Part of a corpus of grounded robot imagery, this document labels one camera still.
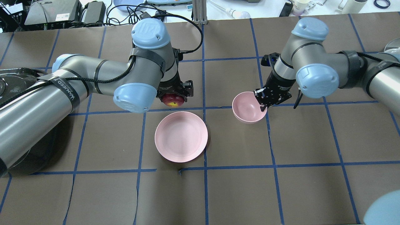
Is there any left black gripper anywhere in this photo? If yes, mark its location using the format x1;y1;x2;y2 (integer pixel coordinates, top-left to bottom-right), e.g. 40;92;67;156
156;48;194;103

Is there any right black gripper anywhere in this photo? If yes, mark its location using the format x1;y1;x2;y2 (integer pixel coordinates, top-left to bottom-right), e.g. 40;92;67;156
254;53;304;112

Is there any red apple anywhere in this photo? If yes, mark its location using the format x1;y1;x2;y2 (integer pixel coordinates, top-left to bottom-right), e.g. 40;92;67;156
161;93;185;108

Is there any pink bowl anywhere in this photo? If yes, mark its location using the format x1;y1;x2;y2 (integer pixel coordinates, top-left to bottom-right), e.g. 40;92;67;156
232;91;267;124

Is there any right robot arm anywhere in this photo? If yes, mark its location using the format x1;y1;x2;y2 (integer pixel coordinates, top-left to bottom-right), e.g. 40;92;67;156
253;17;400;114

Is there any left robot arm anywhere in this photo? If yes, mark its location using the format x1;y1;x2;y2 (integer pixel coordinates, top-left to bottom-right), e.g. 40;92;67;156
0;17;194;177

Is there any pink plate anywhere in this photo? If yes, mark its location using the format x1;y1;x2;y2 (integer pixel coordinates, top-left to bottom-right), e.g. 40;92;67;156
154;111;208;163

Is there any blue plate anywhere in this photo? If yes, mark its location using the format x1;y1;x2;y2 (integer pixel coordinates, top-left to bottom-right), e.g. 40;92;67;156
113;0;146;12

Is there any black power adapter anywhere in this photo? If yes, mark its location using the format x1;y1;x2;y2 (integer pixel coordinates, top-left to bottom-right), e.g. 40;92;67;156
81;1;106;24

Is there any white cup dark inside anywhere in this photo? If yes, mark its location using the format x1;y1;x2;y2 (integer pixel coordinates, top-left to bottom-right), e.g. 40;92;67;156
338;0;367;14

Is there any steel steamer pot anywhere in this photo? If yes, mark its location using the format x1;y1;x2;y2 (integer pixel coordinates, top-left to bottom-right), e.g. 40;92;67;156
384;38;400;54

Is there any dark rice cooker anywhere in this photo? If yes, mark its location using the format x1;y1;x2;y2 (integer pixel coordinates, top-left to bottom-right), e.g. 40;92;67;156
0;67;57;169

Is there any black computer box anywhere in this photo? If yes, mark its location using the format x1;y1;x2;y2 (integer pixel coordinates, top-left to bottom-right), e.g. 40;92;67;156
24;0;82;25

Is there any aluminium frame post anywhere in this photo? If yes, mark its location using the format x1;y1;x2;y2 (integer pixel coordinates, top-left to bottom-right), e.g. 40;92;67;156
192;0;208;25

